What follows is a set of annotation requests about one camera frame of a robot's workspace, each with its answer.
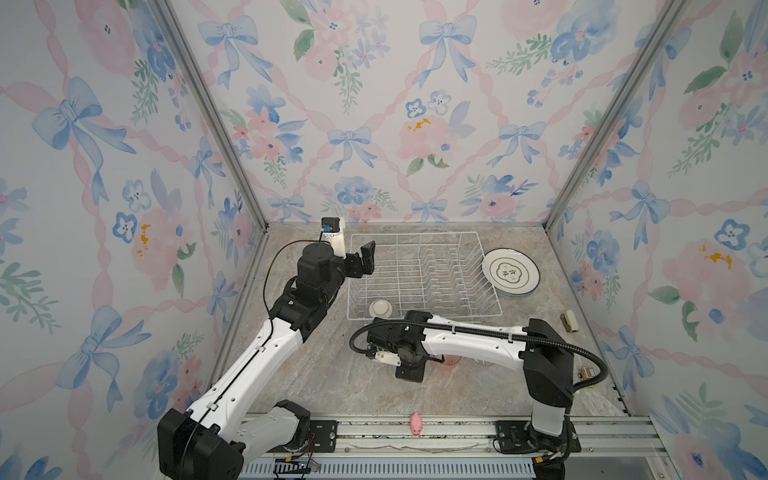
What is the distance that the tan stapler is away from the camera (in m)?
0.92

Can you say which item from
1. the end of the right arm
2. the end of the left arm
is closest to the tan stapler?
the end of the right arm

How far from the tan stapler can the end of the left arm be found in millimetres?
670

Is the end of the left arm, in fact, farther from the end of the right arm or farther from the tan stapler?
the tan stapler

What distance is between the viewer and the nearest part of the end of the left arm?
0.65 m
